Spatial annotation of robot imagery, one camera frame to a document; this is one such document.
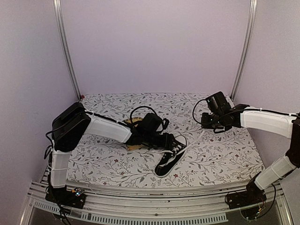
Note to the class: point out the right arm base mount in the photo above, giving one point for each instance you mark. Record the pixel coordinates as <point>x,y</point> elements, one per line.
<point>245,198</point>

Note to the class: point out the front aluminium rail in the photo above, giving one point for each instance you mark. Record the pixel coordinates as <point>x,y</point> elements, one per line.
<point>108,205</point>

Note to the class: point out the woven bamboo tray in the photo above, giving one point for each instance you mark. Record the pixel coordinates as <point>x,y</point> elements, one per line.
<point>134,142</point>

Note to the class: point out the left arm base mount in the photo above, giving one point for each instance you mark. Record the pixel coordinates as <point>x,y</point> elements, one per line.
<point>72,198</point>

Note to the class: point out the aluminium frame post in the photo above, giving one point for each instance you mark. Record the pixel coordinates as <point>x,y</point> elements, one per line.
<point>246,45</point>
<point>65,48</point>

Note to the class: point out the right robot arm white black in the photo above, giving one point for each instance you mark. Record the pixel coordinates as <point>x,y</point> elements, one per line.
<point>280,123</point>

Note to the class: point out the right aluminium frame post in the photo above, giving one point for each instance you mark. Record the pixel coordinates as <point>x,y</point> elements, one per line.
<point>246,45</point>

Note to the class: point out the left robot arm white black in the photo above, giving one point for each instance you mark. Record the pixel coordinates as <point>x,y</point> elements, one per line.
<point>69,127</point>

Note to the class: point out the left aluminium frame post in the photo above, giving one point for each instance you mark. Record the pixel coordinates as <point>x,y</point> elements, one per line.
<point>65,48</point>

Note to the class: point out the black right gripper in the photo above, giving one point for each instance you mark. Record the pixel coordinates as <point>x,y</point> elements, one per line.
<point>205,124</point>

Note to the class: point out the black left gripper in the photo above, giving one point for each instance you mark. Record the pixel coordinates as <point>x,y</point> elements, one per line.
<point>167,143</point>

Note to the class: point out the black white canvas sneaker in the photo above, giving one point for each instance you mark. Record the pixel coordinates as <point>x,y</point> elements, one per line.
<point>171,157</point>

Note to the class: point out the floral patterned table mat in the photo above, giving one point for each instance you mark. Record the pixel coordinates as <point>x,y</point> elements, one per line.
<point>210,158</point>

